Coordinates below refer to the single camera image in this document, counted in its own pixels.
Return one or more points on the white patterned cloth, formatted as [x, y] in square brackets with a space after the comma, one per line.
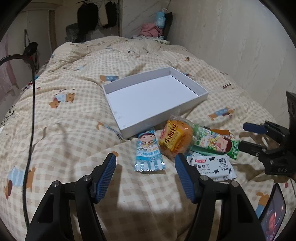
[148, 38]

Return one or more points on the brown snack packet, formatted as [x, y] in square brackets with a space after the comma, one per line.
[222, 132]

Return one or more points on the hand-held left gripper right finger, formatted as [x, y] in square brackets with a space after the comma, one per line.
[185, 176]

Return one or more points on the checked bear-print blanket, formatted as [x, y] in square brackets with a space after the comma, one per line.
[69, 129]

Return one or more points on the black hanging bag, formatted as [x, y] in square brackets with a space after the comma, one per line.
[31, 48]

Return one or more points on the large black hanging garment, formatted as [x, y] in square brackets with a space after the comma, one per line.
[87, 18]

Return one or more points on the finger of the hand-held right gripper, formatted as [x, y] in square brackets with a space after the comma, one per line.
[253, 128]
[251, 147]

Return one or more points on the black smartphone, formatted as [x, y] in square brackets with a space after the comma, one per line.
[272, 215]

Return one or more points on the grey woven hat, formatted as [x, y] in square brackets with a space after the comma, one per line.
[71, 31]

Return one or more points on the blue cartoon candy packet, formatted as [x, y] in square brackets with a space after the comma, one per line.
[148, 148]

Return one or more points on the green cartoon candy packet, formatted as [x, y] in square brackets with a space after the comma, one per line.
[208, 139]

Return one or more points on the white cardboard box tray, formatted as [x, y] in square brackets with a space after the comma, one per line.
[150, 97]

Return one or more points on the light blue pouch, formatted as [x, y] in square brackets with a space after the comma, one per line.
[160, 19]

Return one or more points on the cow-print biscuit packet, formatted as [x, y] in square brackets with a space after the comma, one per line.
[208, 164]

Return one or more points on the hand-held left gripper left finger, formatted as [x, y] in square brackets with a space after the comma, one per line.
[105, 178]

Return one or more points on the bun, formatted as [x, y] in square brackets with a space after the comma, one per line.
[178, 139]

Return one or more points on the small black hanging garment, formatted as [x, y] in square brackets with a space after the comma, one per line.
[110, 14]

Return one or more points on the pink cloth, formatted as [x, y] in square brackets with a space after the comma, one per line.
[150, 29]

